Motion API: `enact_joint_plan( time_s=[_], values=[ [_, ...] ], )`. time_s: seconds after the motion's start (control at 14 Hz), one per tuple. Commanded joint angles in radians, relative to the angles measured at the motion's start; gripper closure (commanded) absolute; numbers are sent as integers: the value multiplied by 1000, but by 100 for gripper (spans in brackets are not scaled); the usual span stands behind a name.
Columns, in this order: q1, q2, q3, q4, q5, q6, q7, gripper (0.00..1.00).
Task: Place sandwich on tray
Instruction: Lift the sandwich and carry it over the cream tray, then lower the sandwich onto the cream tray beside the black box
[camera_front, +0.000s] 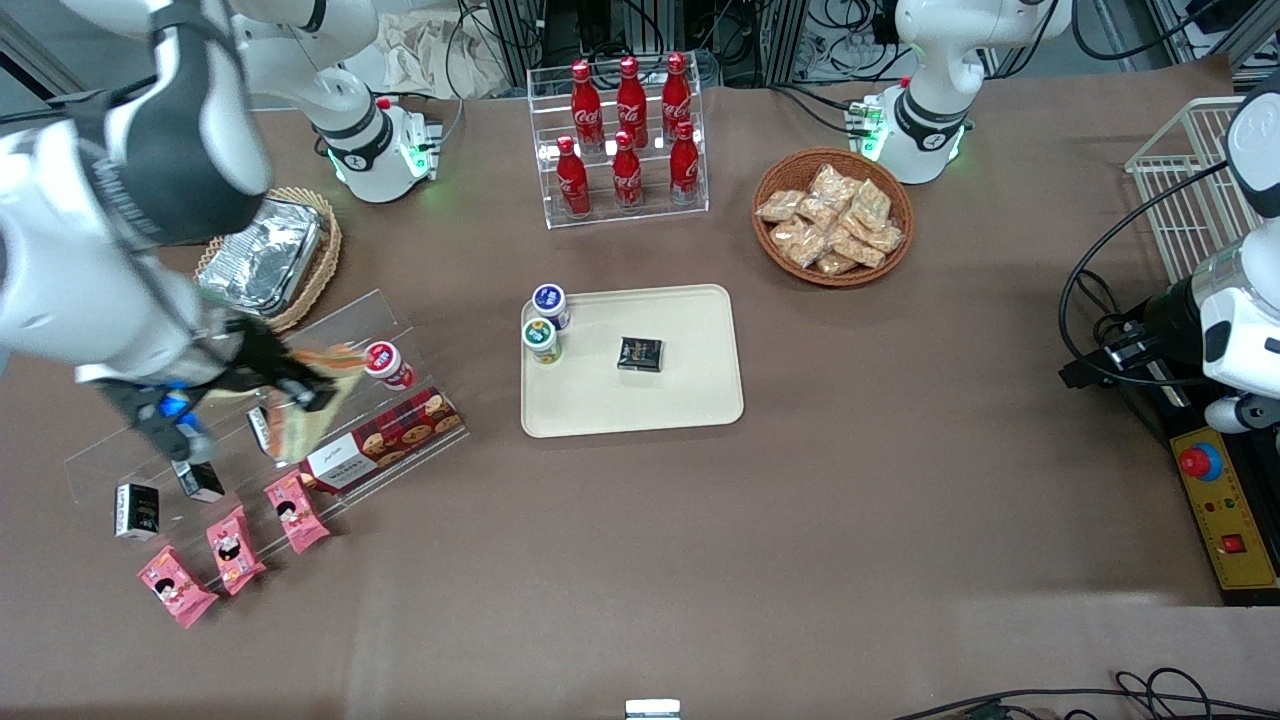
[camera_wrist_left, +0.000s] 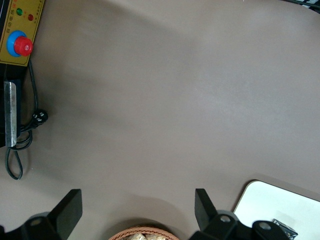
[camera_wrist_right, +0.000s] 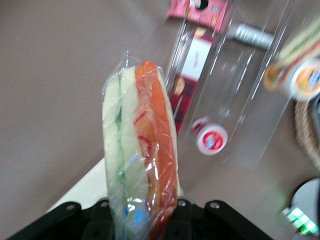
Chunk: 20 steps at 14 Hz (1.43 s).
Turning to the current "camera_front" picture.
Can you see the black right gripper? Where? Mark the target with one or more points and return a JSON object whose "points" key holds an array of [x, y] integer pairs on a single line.
{"points": [[257, 356]]}

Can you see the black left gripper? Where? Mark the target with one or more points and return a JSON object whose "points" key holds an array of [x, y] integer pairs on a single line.
{"points": [[1168, 313]]}

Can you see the orange-filling sandwich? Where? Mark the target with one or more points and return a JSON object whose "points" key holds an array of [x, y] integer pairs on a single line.
{"points": [[320, 430]]}

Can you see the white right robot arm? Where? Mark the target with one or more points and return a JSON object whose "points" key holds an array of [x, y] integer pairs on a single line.
{"points": [[60, 250]]}

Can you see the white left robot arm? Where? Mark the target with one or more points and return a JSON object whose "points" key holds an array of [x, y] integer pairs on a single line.
{"points": [[935, 60]]}

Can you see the aluminium foil tray stack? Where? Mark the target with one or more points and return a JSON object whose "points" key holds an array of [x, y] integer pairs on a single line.
{"points": [[270, 265]]}

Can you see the beige plastic tray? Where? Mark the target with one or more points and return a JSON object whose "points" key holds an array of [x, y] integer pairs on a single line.
{"points": [[690, 400]]}

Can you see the black snack packet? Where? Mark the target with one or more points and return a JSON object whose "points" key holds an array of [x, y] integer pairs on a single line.
{"points": [[640, 354], [137, 511], [203, 483], [260, 432]]}

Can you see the red-lid gum bottle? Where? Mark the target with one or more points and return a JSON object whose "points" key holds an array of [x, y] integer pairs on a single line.
{"points": [[382, 360]]}

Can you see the clear acrylic tiered shelf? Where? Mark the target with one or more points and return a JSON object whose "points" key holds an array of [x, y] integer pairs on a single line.
{"points": [[350, 310]]}

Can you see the red plaid cookie box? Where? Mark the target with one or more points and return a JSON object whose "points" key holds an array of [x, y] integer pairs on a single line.
{"points": [[395, 440]]}

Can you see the pink cartoon snack packet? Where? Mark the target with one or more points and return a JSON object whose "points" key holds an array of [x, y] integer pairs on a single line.
{"points": [[235, 550], [177, 587], [295, 512]]}

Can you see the oval wicker basket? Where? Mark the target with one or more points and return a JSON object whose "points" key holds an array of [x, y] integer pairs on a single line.
{"points": [[328, 250]]}

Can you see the yellow emergency stop control box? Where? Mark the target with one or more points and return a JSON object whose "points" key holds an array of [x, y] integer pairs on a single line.
{"points": [[1235, 520]]}

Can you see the green-lid gum bottle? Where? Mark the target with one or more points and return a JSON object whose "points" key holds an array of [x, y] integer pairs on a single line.
{"points": [[540, 338]]}

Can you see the blue-lid gum bottle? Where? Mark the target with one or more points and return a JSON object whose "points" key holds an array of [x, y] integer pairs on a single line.
{"points": [[550, 300]]}

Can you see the clear bag crispy snack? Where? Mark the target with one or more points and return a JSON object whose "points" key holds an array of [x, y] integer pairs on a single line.
{"points": [[836, 264], [833, 184], [870, 203], [858, 248], [780, 206], [818, 212], [886, 238], [800, 243]]}

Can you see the red cola bottle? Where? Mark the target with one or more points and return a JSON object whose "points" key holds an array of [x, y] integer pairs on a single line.
{"points": [[586, 105], [676, 95], [631, 100], [685, 165], [627, 175], [573, 180]]}

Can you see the crumpled white plastic sheet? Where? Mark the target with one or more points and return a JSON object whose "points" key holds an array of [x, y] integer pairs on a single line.
{"points": [[420, 55]]}

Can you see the clear acrylic bottle rack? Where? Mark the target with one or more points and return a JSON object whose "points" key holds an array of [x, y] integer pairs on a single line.
{"points": [[655, 215]]}

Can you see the round brown wicker basket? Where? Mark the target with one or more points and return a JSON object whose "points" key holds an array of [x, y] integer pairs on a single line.
{"points": [[770, 260]]}

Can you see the grey metal bar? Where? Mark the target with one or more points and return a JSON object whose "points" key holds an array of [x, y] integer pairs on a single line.
{"points": [[40, 60]]}

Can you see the brown table cover sheet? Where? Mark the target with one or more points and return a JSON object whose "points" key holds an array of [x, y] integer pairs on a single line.
{"points": [[700, 560]]}

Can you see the small white device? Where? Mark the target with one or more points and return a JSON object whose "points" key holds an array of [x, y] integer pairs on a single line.
{"points": [[652, 710]]}

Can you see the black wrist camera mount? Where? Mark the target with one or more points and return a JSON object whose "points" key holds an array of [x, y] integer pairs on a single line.
{"points": [[160, 420]]}

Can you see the aluminium frame rack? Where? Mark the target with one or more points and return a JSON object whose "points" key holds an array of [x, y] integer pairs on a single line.
{"points": [[740, 35]]}

